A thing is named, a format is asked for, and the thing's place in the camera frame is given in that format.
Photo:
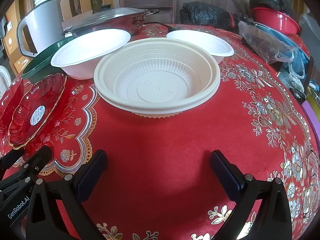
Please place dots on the steel pot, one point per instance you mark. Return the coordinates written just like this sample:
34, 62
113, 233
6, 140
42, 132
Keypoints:
125, 27

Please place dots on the red plastic basin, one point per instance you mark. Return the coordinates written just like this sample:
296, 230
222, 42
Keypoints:
275, 21

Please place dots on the glass pot lid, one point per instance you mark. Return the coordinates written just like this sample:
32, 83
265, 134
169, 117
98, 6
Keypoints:
110, 15

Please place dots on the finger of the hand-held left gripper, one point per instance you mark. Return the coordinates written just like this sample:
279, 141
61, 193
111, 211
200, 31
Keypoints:
11, 158
37, 161

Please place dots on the cardboard box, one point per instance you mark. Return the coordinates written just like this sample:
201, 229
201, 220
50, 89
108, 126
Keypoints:
12, 52
11, 17

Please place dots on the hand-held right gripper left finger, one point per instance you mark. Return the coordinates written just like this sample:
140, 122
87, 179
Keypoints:
93, 170

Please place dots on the clear plastic bag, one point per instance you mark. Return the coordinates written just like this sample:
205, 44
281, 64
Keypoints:
260, 40

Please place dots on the cream plate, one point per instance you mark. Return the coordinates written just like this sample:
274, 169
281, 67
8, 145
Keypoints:
155, 90

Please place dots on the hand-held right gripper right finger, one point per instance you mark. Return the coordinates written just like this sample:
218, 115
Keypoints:
225, 177

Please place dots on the green plate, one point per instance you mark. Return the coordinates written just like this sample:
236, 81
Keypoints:
40, 65

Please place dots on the red floral tablecloth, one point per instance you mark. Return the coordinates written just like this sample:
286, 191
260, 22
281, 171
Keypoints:
162, 155

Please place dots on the white electric kettle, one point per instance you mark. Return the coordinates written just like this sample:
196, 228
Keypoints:
47, 22

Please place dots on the red glass plate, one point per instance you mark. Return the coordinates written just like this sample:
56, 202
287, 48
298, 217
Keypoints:
37, 100

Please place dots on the brown wooden chair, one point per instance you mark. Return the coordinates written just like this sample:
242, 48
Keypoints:
147, 2

